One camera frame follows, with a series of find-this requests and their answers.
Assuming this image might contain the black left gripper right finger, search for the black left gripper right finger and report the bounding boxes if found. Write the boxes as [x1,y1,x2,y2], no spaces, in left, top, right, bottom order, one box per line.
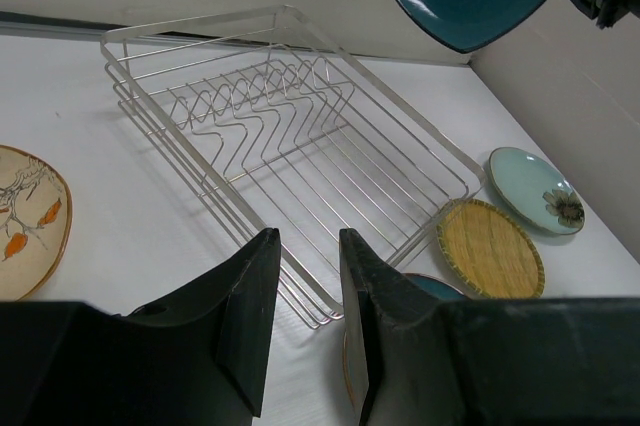
[339,229,450,425]

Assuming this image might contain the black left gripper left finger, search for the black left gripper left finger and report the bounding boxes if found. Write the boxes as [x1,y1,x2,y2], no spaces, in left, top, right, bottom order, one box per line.
[126,228,280,418]

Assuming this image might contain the dark teal round plate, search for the dark teal round plate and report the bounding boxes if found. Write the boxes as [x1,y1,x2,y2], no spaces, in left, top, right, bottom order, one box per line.
[342,272,469,408]

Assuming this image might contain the woven bamboo round plate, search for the woven bamboo round plate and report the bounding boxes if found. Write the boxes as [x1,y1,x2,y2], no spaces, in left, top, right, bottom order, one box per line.
[436,199,545,299]

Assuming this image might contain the light blue flower plate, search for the light blue flower plate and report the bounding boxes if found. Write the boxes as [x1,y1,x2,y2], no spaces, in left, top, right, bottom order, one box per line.
[488,147,585,236]

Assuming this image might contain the beige plate with orange leaves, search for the beige plate with orange leaves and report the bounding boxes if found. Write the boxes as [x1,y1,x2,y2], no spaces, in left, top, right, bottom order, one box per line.
[1,145,73,301]

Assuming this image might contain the metal wire dish rack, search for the metal wire dish rack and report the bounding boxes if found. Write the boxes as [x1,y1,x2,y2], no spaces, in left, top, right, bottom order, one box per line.
[100,5,486,329]

